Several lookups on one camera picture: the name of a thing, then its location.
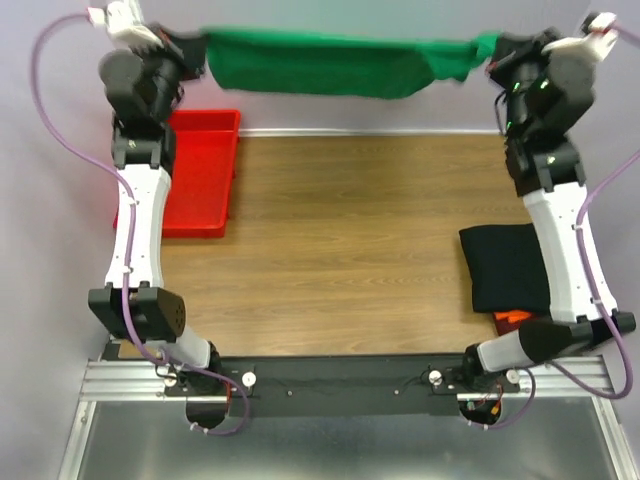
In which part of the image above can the red plastic bin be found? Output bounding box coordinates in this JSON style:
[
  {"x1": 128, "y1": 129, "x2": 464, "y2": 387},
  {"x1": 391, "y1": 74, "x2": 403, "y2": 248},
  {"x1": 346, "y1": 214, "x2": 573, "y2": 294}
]
[{"x1": 112, "y1": 110, "x2": 241, "y2": 242}]

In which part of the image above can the orange folded t shirt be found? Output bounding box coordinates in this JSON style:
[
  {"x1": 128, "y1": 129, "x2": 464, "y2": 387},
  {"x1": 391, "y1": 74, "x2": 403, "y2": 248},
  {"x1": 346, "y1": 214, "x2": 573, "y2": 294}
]
[{"x1": 493, "y1": 310, "x2": 534, "y2": 324}]

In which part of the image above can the green polo shirt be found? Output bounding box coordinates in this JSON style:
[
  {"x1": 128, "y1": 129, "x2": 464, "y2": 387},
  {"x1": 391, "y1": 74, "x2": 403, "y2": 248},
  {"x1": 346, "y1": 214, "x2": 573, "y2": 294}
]
[{"x1": 205, "y1": 27, "x2": 499, "y2": 100}]

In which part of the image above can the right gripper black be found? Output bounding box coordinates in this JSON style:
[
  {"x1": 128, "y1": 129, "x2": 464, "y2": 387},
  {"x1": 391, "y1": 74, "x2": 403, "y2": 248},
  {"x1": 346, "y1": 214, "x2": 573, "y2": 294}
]
[{"x1": 481, "y1": 30, "x2": 563, "y2": 141}]

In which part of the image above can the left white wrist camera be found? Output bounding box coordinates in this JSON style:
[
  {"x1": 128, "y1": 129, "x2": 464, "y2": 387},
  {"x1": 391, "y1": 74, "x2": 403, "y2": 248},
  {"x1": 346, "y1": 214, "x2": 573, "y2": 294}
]
[{"x1": 87, "y1": 1, "x2": 162, "y2": 49}]

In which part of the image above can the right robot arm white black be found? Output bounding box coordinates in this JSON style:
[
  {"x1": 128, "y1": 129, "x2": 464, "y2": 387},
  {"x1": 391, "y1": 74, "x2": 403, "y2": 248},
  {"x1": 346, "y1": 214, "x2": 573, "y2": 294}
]
[{"x1": 459, "y1": 22, "x2": 636, "y2": 392}]

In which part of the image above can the aluminium frame rail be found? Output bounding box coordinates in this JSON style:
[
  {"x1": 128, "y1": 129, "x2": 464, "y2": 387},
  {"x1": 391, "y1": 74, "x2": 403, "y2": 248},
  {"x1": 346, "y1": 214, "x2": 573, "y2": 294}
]
[{"x1": 60, "y1": 345, "x2": 639, "y2": 479}]

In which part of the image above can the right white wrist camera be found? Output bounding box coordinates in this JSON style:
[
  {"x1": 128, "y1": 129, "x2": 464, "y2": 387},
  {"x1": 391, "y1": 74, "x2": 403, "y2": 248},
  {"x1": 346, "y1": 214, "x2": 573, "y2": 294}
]
[{"x1": 542, "y1": 12, "x2": 619, "y2": 64}]

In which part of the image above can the black folded t shirt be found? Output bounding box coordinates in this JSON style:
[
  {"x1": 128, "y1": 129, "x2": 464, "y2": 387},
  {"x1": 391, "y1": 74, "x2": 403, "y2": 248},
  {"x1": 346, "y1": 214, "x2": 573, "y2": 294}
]
[{"x1": 459, "y1": 223, "x2": 550, "y2": 315}]

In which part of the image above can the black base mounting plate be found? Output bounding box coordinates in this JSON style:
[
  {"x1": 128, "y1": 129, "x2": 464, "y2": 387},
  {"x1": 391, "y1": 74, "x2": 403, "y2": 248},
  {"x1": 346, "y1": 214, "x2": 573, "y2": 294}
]
[{"x1": 158, "y1": 353, "x2": 520, "y2": 430}]

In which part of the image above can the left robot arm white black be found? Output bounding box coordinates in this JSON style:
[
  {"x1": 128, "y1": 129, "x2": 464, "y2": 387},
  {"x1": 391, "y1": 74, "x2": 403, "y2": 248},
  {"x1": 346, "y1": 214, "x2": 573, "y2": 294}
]
[{"x1": 88, "y1": 23, "x2": 222, "y2": 395}]

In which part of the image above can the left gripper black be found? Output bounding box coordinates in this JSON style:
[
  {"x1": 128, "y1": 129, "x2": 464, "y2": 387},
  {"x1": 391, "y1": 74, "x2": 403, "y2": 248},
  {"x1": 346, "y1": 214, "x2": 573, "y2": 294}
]
[{"x1": 128, "y1": 23, "x2": 207, "y2": 123}]

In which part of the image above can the dark red folded t shirt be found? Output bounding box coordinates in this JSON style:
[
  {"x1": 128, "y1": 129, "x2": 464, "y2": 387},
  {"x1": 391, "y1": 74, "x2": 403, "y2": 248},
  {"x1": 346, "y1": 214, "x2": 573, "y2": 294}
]
[{"x1": 495, "y1": 319, "x2": 530, "y2": 336}]

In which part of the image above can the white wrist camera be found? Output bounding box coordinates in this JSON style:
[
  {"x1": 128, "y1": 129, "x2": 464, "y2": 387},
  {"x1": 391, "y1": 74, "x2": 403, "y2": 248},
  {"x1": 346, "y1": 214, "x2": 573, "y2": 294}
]
[
  {"x1": 87, "y1": 1, "x2": 162, "y2": 49},
  {"x1": 542, "y1": 12, "x2": 619, "y2": 64}
]

